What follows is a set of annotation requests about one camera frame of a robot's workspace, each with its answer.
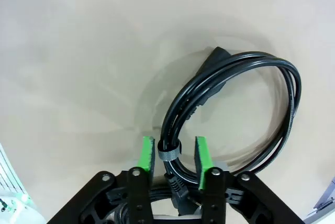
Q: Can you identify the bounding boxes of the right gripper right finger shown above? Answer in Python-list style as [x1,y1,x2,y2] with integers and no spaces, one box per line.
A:
[194,135,307,224]

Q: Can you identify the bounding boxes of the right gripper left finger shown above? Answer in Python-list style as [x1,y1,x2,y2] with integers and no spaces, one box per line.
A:
[46,135,155,224]

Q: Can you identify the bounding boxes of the grey velcro cable strap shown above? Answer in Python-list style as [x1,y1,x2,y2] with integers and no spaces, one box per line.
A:
[157,139,183,161]

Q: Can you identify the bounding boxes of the black power cable coil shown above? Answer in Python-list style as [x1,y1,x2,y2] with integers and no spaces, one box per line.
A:
[112,47,302,221]

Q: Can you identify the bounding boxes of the white power strip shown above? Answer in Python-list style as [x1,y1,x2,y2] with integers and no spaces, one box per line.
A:
[0,194,47,224]

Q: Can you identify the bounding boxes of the white ribbed panel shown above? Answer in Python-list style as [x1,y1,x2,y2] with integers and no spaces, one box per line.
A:
[0,143,28,201]

